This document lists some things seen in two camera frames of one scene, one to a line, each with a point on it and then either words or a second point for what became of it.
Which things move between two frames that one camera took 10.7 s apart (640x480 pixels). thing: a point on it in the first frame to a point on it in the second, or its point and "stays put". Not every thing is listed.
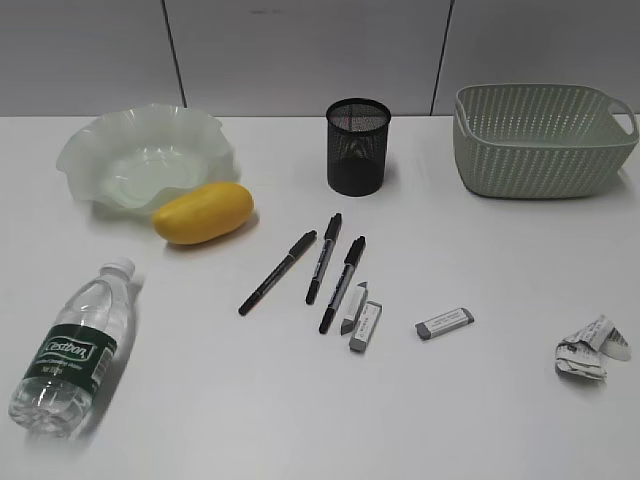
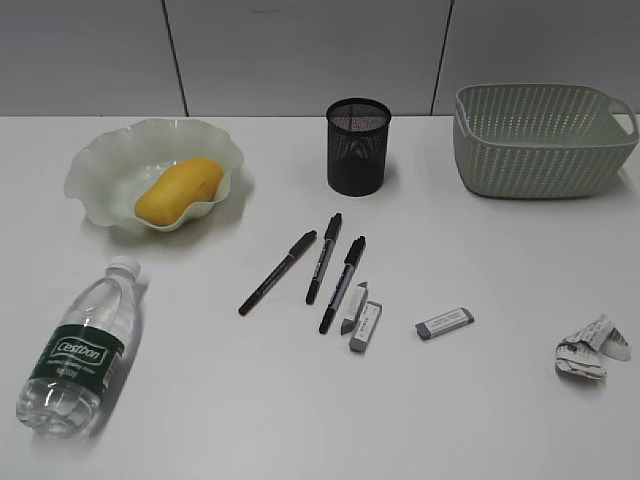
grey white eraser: (367, 324) stays put
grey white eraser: (444, 323) stays put
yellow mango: (204, 214) to (182, 183)
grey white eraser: (354, 308) stays put
